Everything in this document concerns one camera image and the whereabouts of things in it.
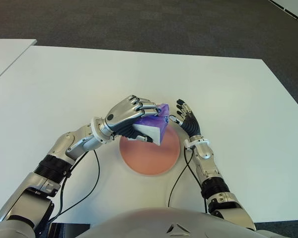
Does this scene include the white neighbouring table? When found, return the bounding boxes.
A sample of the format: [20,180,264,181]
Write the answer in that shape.
[0,39,38,86]

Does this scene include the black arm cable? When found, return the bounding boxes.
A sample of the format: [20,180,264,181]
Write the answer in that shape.
[167,146,207,214]
[49,148,100,224]

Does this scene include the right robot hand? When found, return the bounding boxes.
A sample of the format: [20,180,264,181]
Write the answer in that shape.
[168,98,203,137]

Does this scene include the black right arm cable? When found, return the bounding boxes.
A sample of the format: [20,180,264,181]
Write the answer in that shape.
[167,146,207,214]

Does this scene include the grey robot torso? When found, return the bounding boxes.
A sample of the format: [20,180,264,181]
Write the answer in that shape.
[76,208,258,238]

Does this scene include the purple tissue paper pack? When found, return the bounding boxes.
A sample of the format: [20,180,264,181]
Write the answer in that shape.
[128,103,170,146]

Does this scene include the pink round plate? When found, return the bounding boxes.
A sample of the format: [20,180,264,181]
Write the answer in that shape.
[119,123,181,176]

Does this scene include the black base under table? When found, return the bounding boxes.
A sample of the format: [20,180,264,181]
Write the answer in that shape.
[48,222,90,238]

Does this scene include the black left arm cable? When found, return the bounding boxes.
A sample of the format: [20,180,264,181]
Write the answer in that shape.
[49,148,100,224]

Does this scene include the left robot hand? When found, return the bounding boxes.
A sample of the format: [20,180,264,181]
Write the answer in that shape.
[99,94,162,144]

